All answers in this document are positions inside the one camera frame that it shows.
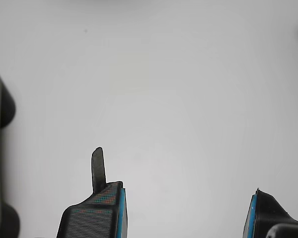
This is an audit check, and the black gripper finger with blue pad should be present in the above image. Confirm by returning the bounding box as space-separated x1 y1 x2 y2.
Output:
242 188 298 238
56 147 129 238

